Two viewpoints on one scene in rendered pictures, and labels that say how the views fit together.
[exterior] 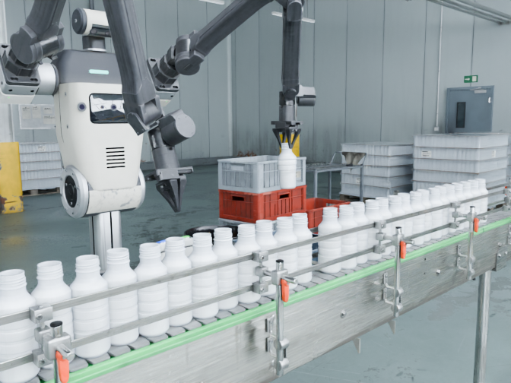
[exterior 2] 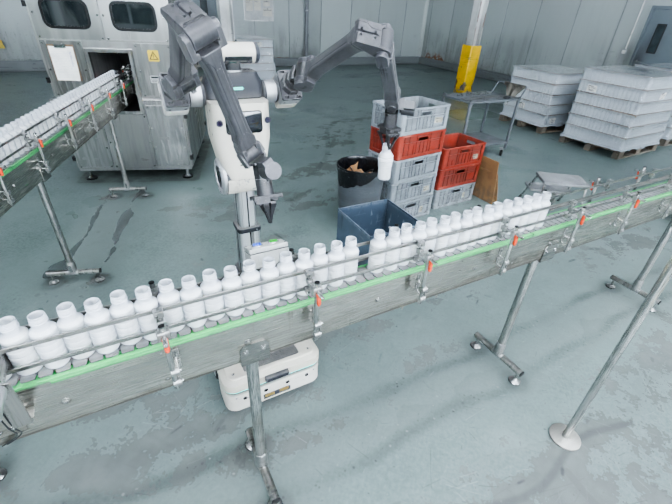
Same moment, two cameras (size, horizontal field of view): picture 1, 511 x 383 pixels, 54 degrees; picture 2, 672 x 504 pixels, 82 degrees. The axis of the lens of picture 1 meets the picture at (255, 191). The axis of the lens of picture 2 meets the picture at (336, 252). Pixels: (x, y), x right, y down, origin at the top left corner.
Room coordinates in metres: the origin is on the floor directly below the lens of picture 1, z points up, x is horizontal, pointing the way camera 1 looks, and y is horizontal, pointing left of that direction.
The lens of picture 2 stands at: (0.05, -0.32, 1.84)
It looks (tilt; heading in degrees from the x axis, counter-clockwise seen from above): 33 degrees down; 13
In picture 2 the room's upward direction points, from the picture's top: 3 degrees clockwise
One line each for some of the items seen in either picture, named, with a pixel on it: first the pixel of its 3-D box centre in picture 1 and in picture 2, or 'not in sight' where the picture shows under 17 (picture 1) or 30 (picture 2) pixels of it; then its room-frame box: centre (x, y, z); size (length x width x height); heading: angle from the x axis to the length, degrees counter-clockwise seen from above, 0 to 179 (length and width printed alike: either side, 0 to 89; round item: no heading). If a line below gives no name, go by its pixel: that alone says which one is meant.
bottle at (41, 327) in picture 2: not in sight; (47, 339); (0.56, 0.54, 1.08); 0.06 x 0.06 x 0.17
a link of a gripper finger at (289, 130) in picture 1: (287, 135); (388, 138); (1.80, -0.12, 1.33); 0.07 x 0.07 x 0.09; 46
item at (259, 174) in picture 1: (262, 172); (410, 114); (3.80, -0.06, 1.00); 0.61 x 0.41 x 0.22; 141
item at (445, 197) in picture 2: not in sight; (442, 188); (4.35, -0.50, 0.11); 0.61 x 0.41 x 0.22; 136
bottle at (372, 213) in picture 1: (371, 229); (417, 241); (1.37, -0.33, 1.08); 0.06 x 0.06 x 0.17
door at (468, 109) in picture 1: (467, 135); (654, 63); (10.92, -4.63, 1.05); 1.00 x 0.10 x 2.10; 43
